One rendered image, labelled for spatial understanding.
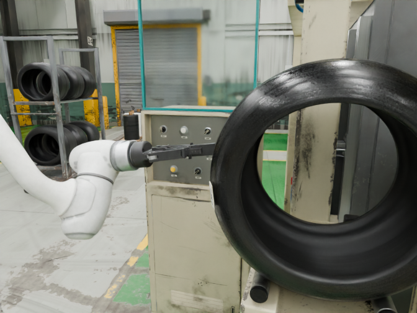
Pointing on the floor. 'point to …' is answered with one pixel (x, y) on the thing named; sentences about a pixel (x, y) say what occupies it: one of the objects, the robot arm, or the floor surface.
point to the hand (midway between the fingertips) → (203, 149)
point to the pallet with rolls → (131, 127)
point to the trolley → (36, 136)
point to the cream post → (318, 113)
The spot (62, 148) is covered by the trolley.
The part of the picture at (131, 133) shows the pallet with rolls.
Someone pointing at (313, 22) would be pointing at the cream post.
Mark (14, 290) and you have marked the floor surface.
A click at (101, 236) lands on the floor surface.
